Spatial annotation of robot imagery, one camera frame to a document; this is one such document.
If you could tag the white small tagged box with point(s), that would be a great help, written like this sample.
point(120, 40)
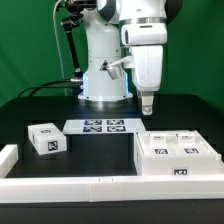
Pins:
point(47, 138)

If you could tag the white cabinet body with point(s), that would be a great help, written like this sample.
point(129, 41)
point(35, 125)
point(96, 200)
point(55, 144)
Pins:
point(177, 165)

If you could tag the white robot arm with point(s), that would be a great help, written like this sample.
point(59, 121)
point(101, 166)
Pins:
point(121, 35)

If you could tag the white cabinet door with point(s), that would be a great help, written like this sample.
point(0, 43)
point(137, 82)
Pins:
point(192, 143)
point(154, 144)

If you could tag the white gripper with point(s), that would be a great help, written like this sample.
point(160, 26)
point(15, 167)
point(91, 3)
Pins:
point(148, 62)

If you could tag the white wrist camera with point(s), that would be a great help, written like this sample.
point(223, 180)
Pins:
point(114, 69)

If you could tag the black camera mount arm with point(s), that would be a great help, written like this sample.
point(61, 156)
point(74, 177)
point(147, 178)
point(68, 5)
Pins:
point(75, 9)

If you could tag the white flat tag base plate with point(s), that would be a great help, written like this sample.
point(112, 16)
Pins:
point(103, 126)

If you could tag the white U-shaped fence wall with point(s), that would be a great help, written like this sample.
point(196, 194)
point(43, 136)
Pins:
point(96, 189)

